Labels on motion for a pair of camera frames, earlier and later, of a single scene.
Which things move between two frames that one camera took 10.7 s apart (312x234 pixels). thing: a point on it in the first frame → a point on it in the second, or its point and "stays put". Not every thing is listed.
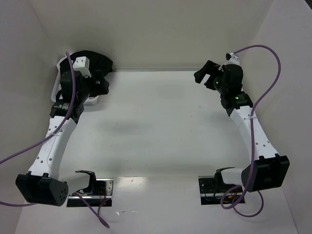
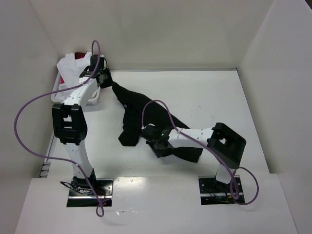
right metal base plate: (212, 194) stays put
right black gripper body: (212, 75) → (148, 133)
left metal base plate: (103, 196) stays put
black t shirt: (100, 68) → (139, 112)
